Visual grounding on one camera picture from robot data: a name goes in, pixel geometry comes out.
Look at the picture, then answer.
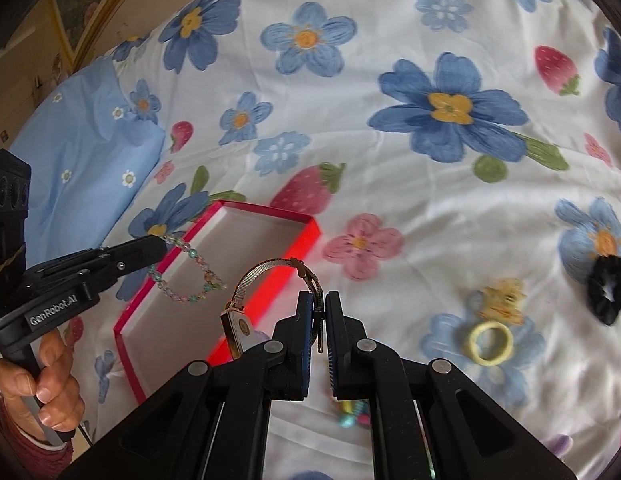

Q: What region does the pastel beaded bracelet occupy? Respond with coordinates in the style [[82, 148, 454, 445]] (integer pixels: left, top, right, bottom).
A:
[[148, 233, 229, 306]]

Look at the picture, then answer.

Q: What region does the floral white bedspread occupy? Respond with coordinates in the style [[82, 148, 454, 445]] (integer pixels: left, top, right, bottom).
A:
[[94, 0, 621, 479]]

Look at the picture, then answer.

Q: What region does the black scrunchie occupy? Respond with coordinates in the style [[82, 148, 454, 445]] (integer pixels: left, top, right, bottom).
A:
[[586, 255, 621, 326]]

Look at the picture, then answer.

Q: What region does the yellow hair tie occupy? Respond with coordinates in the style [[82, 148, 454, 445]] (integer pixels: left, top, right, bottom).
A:
[[468, 320, 516, 366]]

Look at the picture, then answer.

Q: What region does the left hand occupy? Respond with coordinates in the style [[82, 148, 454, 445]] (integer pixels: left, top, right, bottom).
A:
[[0, 330, 85, 443]]

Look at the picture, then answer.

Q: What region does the red shallow jewelry box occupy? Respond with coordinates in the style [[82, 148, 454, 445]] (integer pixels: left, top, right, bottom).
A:
[[114, 200, 320, 403]]

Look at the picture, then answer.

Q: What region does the yellow hair claw clip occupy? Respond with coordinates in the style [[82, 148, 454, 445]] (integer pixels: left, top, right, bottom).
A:
[[479, 278, 527, 325]]

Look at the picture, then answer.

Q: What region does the light blue pillow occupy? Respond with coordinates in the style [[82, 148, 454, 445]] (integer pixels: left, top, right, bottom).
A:
[[10, 58, 164, 266]]

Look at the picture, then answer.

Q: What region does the gold wristwatch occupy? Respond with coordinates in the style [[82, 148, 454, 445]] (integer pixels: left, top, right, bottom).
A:
[[220, 258, 325, 360]]

